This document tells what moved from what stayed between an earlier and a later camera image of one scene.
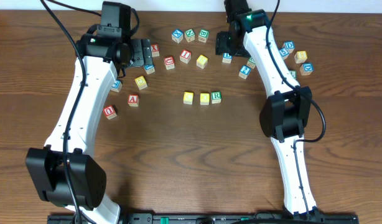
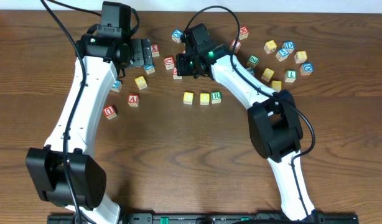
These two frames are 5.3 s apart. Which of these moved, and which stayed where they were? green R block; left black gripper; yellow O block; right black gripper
Moved: right black gripper
Stayed: green R block; left black gripper; yellow O block
